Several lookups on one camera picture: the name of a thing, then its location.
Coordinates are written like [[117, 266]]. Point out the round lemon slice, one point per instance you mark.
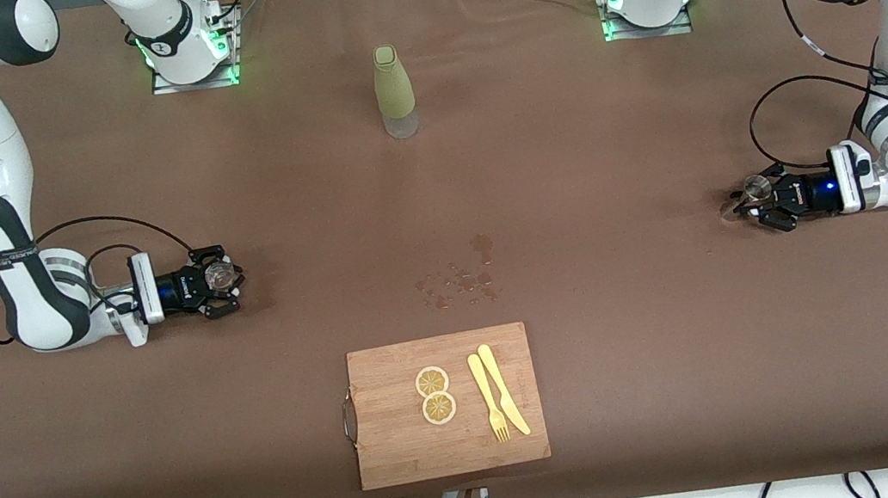
[[439, 409], [431, 381]]

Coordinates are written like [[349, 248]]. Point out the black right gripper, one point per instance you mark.
[[177, 289]]

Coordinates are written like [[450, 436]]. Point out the yellow plastic knife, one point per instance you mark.
[[500, 384]]

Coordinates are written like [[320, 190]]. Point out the brown table cover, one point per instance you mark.
[[571, 162]]

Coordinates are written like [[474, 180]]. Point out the steel jigger shaker cup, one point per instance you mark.
[[759, 188]]

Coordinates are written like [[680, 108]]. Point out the green sleeved glass bottle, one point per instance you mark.
[[394, 91]]

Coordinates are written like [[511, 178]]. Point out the clear glass measuring cup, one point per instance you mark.
[[220, 273]]

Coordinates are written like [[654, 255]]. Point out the yellow plastic fork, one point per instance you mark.
[[482, 387]]

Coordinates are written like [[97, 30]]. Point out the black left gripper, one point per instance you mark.
[[808, 195]]

